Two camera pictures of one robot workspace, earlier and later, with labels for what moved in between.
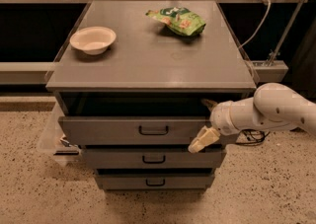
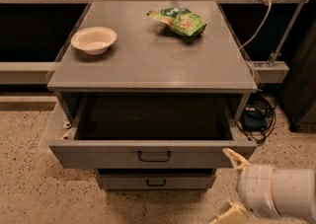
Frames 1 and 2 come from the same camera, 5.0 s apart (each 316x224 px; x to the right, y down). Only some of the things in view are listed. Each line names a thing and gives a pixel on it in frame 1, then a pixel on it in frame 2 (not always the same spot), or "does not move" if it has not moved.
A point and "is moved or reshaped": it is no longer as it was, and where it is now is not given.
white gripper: [220, 117] -> [255, 186]
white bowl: [93, 39] does not move
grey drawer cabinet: [133, 82] does not move
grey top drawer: [130, 130] is moved or reshaped
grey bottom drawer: [156, 182] does not move
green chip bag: [179, 20] does not move
